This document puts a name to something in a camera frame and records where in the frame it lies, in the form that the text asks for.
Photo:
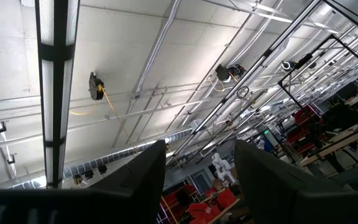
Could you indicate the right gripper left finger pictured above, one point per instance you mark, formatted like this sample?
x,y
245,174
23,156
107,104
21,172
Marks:
x,y
141,193

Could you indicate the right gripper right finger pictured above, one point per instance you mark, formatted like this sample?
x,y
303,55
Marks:
x,y
278,199

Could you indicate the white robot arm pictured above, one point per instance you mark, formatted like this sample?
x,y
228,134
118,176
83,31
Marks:
x,y
221,163

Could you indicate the red equipment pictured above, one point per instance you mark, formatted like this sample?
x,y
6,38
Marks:
x,y
200,210

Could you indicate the wooden workbench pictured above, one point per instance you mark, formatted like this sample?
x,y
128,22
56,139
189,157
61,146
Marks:
x,y
353,133

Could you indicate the black-framed ceiling light fixture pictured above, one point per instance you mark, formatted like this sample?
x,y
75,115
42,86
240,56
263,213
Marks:
x,y
57,93

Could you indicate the long ceiling light strip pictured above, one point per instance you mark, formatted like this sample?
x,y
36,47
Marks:
x,y
258,67

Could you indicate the black camera frame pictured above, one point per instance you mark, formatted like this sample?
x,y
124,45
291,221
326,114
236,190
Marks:
x,y
304,58

